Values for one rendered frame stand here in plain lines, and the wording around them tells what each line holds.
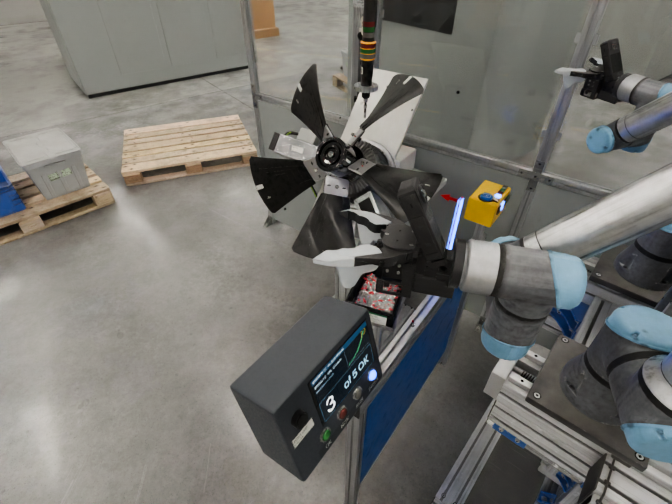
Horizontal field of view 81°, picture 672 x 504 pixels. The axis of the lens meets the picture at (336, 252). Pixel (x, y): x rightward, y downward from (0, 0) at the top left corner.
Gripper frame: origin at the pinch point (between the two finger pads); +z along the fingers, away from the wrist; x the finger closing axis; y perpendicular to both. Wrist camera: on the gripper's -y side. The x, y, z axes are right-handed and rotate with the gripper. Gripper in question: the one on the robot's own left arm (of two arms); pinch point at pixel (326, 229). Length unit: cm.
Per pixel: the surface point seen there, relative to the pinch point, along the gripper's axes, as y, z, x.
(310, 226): 35, 23, 61
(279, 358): 22.9, 6.1, -6.3
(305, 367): 21.7, 0.8, -7.9
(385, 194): 21, -1, 64
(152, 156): 97, 240, 252
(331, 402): 30.6, -3.5, -6.8
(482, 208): 30, -33, 83
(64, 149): 74, 263, 186
